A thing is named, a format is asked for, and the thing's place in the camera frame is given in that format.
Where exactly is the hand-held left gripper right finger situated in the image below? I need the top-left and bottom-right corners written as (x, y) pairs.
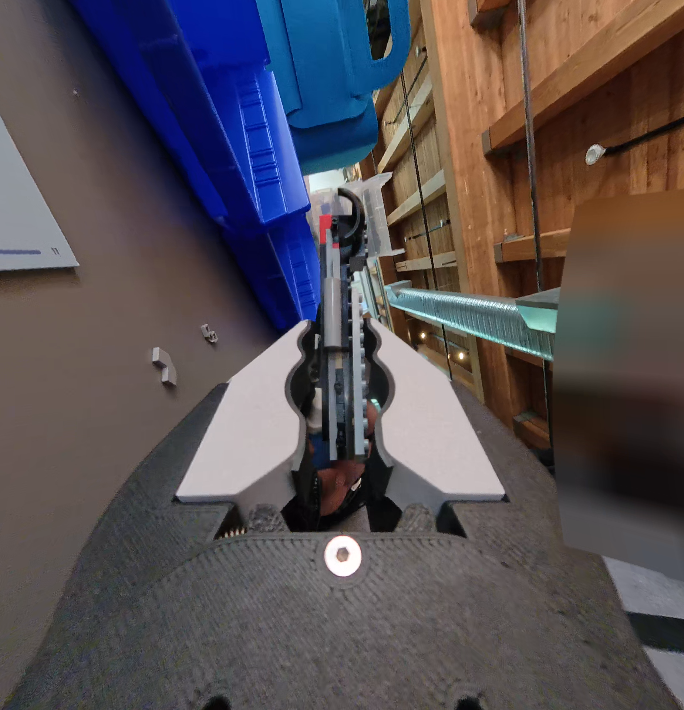
top-left (367, 320), bottom-right (508, 509)

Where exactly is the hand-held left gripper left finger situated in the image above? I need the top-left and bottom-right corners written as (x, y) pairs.
top-left (175, 320), bottom-right (320, 508)

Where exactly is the long grey studded brick plate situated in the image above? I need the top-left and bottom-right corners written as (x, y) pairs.
top-left (346, 288), bottom-right (378, 461)

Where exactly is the black grey toy brick assembly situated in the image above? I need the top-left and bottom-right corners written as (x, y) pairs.
top-left (306, 189), bottom-right (388, 462)

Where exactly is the light blue instruction booklet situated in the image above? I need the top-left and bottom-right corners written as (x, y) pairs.
top-left (0, 91), bottom-right (81, 274)

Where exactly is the blue plastic storage bin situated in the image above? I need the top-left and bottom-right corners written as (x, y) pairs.
top-left (69, 0), bottom-right (313, 229)
top-left (224, 213), bottom-right (324, 335)

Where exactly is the grey corner brick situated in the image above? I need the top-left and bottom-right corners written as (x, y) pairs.
top-left (151, 347), bottom-right (178, 386)

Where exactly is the clear plastic container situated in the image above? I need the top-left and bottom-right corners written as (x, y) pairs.
top-left (342, 172), bottom-right (407, 260)

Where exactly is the person's grey shirt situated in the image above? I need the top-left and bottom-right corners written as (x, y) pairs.
top-left (603, 555), bottom-right (684, 710)

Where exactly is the teal plastic container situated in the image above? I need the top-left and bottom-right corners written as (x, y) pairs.
top-left (257, 0), bottom-right (413, 176)

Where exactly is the silver ventilation duct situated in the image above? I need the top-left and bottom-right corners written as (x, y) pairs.
top-left (383, 279), bottom-right (560, 362)

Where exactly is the black strap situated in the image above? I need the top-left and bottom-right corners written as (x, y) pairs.
top-left (625, 610), bottom-right (684, 655)

